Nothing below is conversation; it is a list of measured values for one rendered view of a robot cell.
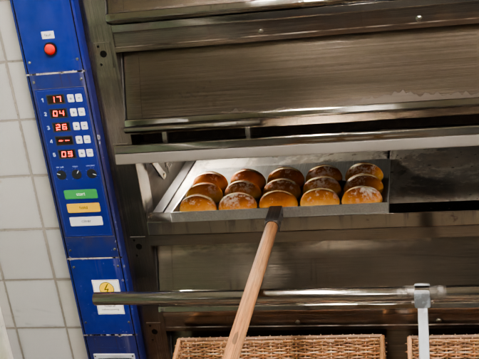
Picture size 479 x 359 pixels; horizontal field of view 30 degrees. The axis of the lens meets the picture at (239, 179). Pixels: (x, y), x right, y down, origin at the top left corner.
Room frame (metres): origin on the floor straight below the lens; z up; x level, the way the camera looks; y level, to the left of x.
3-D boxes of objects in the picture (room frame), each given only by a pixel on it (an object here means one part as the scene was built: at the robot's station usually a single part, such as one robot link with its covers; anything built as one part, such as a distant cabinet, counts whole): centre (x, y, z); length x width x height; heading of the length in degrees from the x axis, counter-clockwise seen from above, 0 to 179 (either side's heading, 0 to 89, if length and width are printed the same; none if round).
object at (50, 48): (2.13, 0.41, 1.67); 0.03 x 0.02 x 0.06; 76
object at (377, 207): (2.22, -0.12, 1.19); 0.55 x 0.36 x 0.03; 77
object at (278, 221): (2.00, -0.07, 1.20); 0.09 x 0.04 x 0.03; 167
